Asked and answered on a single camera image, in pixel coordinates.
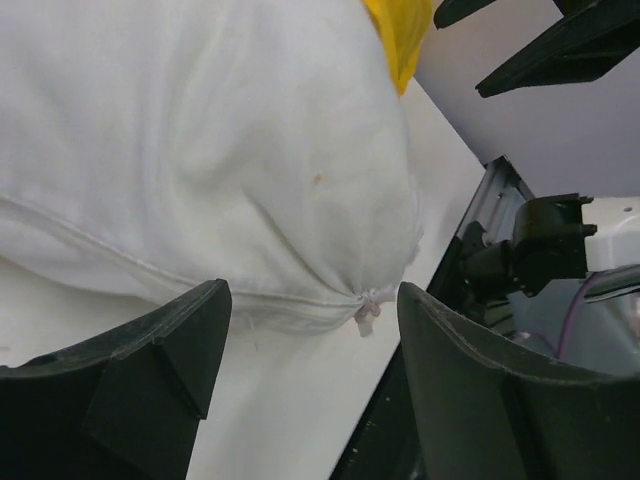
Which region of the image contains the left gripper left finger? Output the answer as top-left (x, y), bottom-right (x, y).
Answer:
top-left (1, 280), bottom-right (232, 479)

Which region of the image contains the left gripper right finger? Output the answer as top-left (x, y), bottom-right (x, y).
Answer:
top-left (397, 282), bottom-right (639, 479)

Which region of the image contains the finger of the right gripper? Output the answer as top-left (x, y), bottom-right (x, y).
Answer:
top-left (476, 0), bottom-right (639, 98)
top-left (433, 0), bottom-right (495, 29)

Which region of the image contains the yellow printed pillowcase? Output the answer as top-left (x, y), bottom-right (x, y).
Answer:
top-left (363, 0), bottom-right (433, 96)

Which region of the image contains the white pillow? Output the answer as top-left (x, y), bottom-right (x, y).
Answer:
top-left (1, 1), bottom-right (424, 335)

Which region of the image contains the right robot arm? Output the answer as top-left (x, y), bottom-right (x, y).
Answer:
top-left (466, 1), bottom-right (639, 295)

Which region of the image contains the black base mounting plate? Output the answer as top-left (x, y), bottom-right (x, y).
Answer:
top-left (330, 236), bottom-right (484, 480)

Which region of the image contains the aluminium frame rail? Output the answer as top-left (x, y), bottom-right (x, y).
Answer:
top-left (455, 156), bottom-right (534, 250)

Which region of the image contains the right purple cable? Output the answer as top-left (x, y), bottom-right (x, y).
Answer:
top-left (517, 272), bottom-right (614, 359)

